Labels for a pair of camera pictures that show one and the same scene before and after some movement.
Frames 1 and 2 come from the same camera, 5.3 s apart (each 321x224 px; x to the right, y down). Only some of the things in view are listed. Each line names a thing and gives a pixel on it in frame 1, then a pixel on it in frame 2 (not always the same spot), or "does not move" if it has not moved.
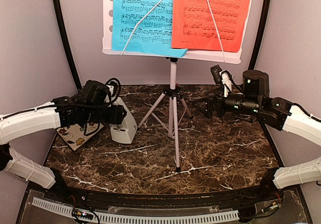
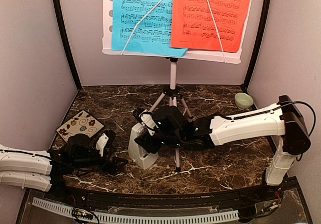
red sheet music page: (193, 25) does not move
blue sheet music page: (131, 2) does not move
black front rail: (265, 193) does not move
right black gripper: (211, 106) -> (146, 143)
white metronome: (125, 132) -> (144, 157)
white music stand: (173, 94) does not move
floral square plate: (75, 137) does not move
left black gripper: (117, 117) -> (112, 170)
